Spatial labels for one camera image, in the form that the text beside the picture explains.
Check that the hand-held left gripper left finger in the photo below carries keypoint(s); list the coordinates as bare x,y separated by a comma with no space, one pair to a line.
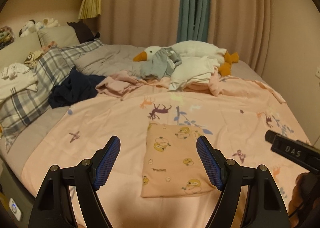
107,165

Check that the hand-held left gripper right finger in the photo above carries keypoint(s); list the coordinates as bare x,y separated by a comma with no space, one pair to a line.
208,165

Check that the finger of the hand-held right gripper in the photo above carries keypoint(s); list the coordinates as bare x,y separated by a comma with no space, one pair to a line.
270,136

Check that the pink printed small shirt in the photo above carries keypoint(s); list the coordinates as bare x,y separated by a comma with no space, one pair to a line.
170,163

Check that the person's right hand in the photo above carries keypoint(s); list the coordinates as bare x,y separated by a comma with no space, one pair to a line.
301,190

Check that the pink animal printed blanket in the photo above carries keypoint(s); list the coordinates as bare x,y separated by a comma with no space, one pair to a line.
112,118

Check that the pink fleece cloth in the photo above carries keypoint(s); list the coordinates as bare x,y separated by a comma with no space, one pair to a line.
217,85

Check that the pale pink clothing pile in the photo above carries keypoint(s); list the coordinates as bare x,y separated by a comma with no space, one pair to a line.
115,86

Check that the navy garment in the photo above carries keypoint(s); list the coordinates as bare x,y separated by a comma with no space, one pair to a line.
75,87

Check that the white clothing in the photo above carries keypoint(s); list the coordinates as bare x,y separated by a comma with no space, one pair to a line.
192,70

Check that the large plaid pillow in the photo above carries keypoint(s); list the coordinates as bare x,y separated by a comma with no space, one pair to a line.
27,108

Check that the white device with blue light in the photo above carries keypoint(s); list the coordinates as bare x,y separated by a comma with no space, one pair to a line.
15,209

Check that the grey duvet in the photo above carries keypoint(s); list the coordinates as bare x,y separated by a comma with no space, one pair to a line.
107,59

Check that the grey clothing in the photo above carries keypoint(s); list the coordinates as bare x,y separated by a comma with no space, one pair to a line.
155,67

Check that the white goose plush toy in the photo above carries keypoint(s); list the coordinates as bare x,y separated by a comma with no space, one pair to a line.
197,47

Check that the folded white garment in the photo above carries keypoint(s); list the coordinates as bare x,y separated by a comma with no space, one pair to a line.
15,89

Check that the narrow pink curtain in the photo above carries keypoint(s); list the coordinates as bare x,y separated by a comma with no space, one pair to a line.
240,17

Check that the owl printed cloth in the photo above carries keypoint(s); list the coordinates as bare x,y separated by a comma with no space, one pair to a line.
33,57

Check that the crumpled white cloth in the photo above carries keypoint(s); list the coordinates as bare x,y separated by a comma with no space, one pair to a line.
15,70

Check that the pink floral cloth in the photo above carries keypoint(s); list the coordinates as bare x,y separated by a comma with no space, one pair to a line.
49,45

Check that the dark brown cloth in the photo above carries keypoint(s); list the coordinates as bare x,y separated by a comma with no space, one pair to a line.
82,31

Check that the beige pillow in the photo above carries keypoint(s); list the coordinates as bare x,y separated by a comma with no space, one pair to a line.
58,35

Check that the teal curtain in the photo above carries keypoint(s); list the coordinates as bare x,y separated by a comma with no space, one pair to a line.
193,7

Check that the wide pink curtain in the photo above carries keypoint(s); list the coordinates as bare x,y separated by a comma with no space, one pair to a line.
140,7

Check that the yellow striped cloth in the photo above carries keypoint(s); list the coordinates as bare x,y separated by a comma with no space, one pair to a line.
91,4

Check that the colourful crochet item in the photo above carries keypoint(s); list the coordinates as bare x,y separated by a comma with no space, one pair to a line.
6,37

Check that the white wall socket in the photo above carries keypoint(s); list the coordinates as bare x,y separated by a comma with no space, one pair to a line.
317,74

